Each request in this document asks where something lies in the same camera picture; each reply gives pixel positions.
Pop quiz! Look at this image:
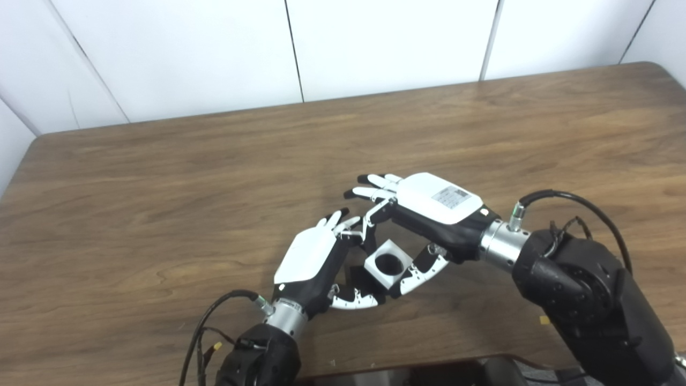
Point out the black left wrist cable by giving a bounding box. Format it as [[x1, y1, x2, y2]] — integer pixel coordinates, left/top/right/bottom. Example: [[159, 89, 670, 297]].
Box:
[[178, 290, 274, 386]]

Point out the black peg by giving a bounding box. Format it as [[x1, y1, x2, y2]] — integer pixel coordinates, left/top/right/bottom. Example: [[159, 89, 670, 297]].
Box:
[[348, 263, 387, 294]]

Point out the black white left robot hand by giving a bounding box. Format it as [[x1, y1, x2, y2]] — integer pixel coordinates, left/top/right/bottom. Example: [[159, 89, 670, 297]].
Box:
[[272, 208, 386, 317]]

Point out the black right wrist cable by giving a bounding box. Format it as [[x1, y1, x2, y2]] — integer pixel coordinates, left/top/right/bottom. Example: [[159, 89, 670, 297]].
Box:
[[508, 189, 633, 274]]

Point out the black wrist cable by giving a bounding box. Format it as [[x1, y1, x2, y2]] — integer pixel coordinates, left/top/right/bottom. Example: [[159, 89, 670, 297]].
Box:
[[178, 290, 274, 386], [508, 189, 633, 274]]

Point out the white square piece with hole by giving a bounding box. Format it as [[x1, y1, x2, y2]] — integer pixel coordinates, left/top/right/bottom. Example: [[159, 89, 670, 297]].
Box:
[[364, 240, 414, 288]]

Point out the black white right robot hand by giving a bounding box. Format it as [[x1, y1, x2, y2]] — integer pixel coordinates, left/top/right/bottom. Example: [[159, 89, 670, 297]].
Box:
[[344, 172, 502, 299]]

